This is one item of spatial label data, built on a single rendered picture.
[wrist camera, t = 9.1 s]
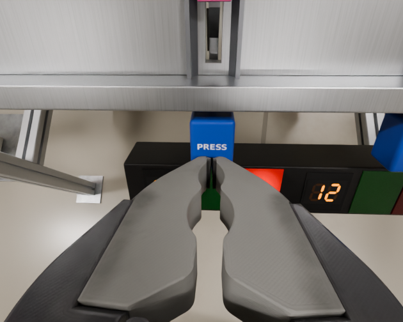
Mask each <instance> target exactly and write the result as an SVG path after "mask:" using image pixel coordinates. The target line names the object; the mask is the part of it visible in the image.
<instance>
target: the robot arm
mask: <svg viewBox="0 0 403 322"><path fill-rule="evenodd" d="M211 168H212V188H215V189H216V191H217V192H218V193H219V195H220V196H221V200H220V220H221V221H222V223H223V224H224V225H225V226H226V228H227V230H228V232H227V234H226V235H225V237H224V239H223V256H222V269H221V280H222V291H223V303H224V306H225V308H226V310H227V311H228V312H229V313H230V314H232V315H234V316H235V317H236V318H238V319H239V320H241V321H242V322H403V306H402V304H401V303H400V302H399V301H398V300H397V298H396V297H395V296H394V294H393V293H392V292H391V291H390V290H389V289H388V287H387V286H386V285H385V284H384V283H383V281H382V280H381V279H380V278H379V277H378V276H377V275H376V274H375V273H374V272H373V271H372V270H371V269H370V268H369V267H368V266H367V265H366V264H365V263H364V262H363V261H362V260H361V259H360V258H359V257H358V256H357V255H356V254H355V253H354V252H352V251H351V250H350V249H349V248H348V247H347V246H346V245H345V244H343V243H342V242H341V241H340V240H339V239H338V238H337V237H336V236H335V235H334V234H333V233H332V232H331V231H330V230H329V229H328V228H326V227H325V226H324V225H323V224H322V223H321V222H320V221H319V220H317V219H316V218H315V217H314V216H313V215H312V214H311V213H310V212H309V211H308V210H307V209H306V208H305V207H304V206H303V205H301V204H292V203H291V202H290V201H289V200H288V199H287V198H286V197H285V196H284V195H283V194H281V193H280V192H279V191H278V190H276V189H275V188H274V187H273V186H271V185H270V184H268V182H266V181H264V180H263V179H262V178H259V177H258V176H256V175H255V174H253V173H252V172H249V171H248V170H246V169H245V168H243V167H241V166H239V165H237V164H236V163H234V162H232V161H231V160H229V159H227V158H225V157H215V158H209V157H206V156H201V157H197V158H195V159H194V160H192V161H190V162H188V163H186V164H184V165H182V166H180V167H178V168H177V169H175V170H173V171H171V172H169V173H168V174H165V175H164V176H162V177H160V178H159V179H157V180H155V181H154V182H153V183H151V184H150V185H149V186H147V187H146V188H144V189H143V190H142V191H141V192H140V193H139V194H138V195H136V196H135V197H134V198H133V199H132V200H128V199H124V200H123V201H121V202H120V203H119V204H117V205H116V206H115V207H114V208H113V209H112V210H111V211H110V212H109V213H107V214H106V215H105V216H104V217H102V218H101V219H100V220H99V221H98V222H97V223H96V224H95V225H93V226H92V227H91V228H90V229H89V230H87V232H85V233H84V234H83V235H82V236H81V237H80V238H78V239H77V240H76V241H75V242H73V244H71V246H69V247H68V248H67V249H66V250H64V251H63V252H62V253H61V254H60V255H59V256H58V257H57V258H56V259H55V260H54V261H53V262H52V263H51V264H50V265H49V266H48V267H47V268H46V269H45V270H44V271H43V272H42V273H41V274H40V275H39V276H38V277H37V279H36V280H35V281H34V282H33V283H32V285H30V287H29V288H28V289H27V290H26V292H25V293H24V294H23V295H22V297H21V298H20V300H19V301H18V302H17V303H16V305H15V306H14V308H13V309H12V310H11V312H10V313H9V315H8V316H7V318H6V319H5V320H4V322H170V321H171V320H173V319H175V318H177V317H179V316H180V315H182V314H183V313H185V312H187V311H188V310H189V309H190V308H191V307H192V306H193V303H194V299H195V293H196V281H197V274H198V271H197V241H196V236H195V234H194V233H193V232H192V230H193V228H194V226H195V225H196V224H197V223H198V222H199V221H200V220H201V217H202V194H203V193H204V191H206V189H207V188H210V175H211Z"/></svg>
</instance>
